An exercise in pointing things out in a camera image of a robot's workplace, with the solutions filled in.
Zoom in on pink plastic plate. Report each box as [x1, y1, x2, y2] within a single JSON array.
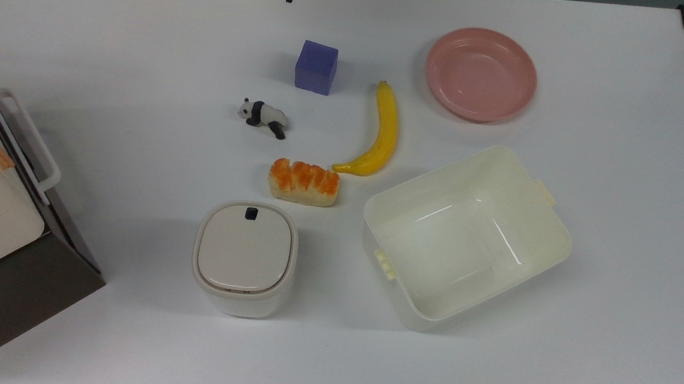
[[420, 23, 543, 128]]

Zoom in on cream plastic open box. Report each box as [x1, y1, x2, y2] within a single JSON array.
[[351, 132, 582, 347]]

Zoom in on black white panda figurine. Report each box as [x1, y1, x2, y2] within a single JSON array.
[[235, 97, 291, 142]]

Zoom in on white lidded mini bin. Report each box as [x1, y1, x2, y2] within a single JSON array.
[[186, 195, 303, 323]]

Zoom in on brown drawer unit white handle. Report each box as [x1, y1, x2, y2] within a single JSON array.
[[0, 45, 130, 384]]

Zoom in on orange glazed toy bread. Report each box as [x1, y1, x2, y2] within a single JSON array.
[[266, 156, 343, 209]]

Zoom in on yellow toy banana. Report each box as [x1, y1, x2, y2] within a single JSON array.
[[331, 76, 404, 180]]

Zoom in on purple foam cube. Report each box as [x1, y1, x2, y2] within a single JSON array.
[[292, 39, 341, 97]]

